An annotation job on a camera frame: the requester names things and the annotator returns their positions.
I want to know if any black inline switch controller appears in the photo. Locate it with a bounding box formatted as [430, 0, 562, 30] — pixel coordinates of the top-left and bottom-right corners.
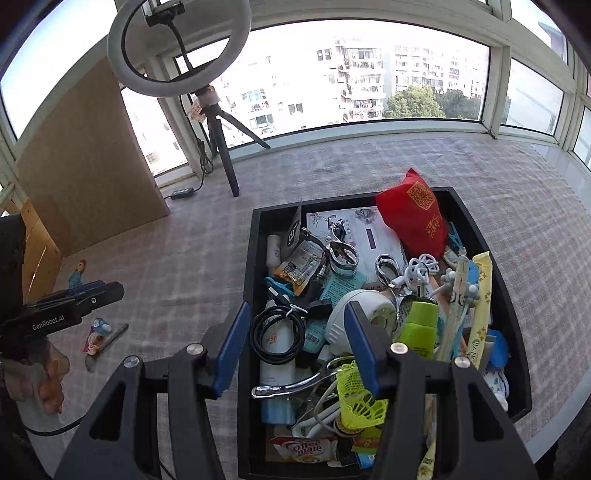
[169, 187, 197, 200]

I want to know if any black storage tray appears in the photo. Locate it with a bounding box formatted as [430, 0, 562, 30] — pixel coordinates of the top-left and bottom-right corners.
[236, 186, 533, 480]

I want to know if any black tripod stand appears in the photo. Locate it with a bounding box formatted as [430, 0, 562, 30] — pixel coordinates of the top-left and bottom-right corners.
[188, 85, 270, 197]

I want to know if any white computer mouse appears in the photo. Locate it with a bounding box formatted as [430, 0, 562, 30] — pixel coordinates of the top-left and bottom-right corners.
[323, 288, 399, 356]

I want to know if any coiled black cable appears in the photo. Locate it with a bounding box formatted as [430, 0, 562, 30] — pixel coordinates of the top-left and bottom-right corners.
[248, 305, 309, 366]

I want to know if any yellow shuttlecock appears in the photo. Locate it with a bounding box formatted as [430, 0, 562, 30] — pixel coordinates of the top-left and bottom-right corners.
[337, 361, 388, 430]

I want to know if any small sanitizer bottle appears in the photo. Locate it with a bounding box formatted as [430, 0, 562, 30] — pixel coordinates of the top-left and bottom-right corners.
[92, 318, 112, 337]

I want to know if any white tube bottle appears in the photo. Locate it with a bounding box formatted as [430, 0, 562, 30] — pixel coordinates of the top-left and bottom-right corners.
[259, 320, 296, 425]

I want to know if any green plastic cup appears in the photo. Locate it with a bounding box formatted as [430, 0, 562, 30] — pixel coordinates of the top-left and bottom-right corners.
[398, 301, 439, 359]

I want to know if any white ring light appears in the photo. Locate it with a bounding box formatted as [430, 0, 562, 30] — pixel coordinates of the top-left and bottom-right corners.
[106, 0, 253, 98]

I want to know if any white printed box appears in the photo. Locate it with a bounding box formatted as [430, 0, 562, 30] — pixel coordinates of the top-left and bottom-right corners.
[305, 206, 408, 289]

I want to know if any black power cable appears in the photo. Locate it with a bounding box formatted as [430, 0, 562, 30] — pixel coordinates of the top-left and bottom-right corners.
[163, 18, 216, 199]

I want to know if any red pouch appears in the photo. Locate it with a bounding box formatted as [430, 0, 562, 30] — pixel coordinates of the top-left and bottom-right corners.
[376, 169, 448, 258]

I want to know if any blue round tape measure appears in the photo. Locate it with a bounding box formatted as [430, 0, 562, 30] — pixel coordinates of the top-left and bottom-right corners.
[485, 330, 510, 371]

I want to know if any red white snack packet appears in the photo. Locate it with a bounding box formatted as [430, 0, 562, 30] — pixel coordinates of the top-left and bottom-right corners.
[83, 330, 104, 356]

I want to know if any wooden board panel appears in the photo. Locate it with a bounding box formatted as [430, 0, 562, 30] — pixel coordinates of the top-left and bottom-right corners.
[16, 60, 169, 256]

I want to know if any black pen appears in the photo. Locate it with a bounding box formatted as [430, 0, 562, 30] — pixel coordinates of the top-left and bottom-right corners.
[84, 323, 129, 372]

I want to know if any coffee mate sachet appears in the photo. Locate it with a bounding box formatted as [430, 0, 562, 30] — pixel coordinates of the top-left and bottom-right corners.
[270, 437, 338, 464]

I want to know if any yellow chopstick wrapper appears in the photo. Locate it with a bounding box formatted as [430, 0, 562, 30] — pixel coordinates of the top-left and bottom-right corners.
[466, 251, 493, 369]

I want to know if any plaid table cloth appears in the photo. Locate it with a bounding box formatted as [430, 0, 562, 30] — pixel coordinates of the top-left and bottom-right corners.
[18, 133, 591, 480]

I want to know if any person's left hand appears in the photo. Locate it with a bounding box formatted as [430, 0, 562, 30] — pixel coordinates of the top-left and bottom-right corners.
[1, 339, 70, 416]

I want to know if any grey tea sachet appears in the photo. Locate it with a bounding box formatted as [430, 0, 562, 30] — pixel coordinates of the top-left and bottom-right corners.
[280, 204, 301, 260]

